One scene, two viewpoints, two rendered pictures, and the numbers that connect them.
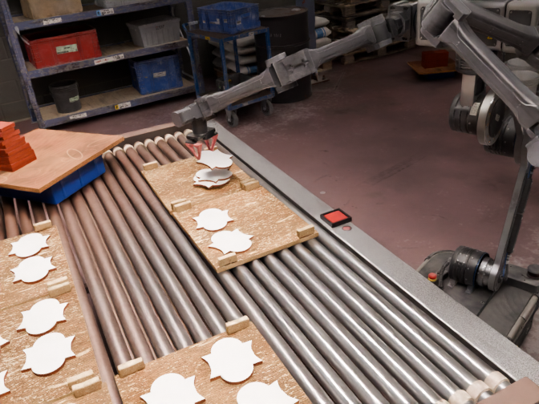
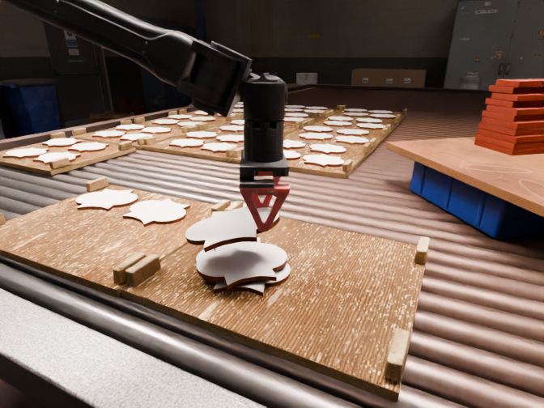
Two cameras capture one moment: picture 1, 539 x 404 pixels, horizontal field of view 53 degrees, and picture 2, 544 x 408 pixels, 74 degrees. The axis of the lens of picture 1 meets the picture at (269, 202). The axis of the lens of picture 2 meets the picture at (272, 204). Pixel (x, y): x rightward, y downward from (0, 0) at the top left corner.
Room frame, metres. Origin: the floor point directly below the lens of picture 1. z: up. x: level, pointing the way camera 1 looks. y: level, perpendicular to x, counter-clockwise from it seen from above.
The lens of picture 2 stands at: (2.33, -0.09, 1.26)
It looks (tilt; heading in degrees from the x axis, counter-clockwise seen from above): 22 degrees down; 140
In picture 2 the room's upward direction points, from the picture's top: straight up
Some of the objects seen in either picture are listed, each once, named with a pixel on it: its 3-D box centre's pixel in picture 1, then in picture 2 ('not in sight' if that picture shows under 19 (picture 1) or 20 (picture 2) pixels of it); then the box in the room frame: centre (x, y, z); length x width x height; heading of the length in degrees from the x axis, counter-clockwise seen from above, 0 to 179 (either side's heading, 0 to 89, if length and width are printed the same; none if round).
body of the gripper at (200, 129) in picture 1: (200, 127); (263, 144); (1.94, 0.23, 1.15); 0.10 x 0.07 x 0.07; 144
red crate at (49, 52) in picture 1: (62, 46); not in sight; (5.73, 1.94, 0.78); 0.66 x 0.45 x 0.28; 117
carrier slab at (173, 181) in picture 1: (197, 179); (289, 269); (1.95, 0.27, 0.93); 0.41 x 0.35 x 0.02; 23
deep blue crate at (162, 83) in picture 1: (155, 70); not in sight; (6.16, 1.14, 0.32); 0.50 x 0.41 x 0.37; 113
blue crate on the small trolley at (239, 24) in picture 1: (228, 17); not in sight; (5.34, 0.21, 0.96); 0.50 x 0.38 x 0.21; 42
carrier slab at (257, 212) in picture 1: (241, 224); (111, 224); (1.57, 0.10, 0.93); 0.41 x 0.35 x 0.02; 25
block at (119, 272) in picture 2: (251, 185); (130, 267); (1.80, 0.06, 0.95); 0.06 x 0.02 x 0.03; 115
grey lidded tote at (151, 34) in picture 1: (155, 30); not in sight; (6.15, 1.05, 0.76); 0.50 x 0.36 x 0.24; 123
